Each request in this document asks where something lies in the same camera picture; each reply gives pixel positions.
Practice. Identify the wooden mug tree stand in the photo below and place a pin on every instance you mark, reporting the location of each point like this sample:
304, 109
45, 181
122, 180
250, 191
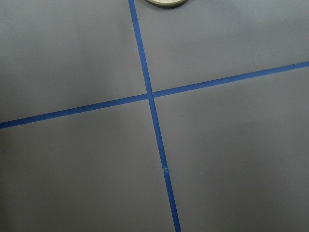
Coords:
166, 3

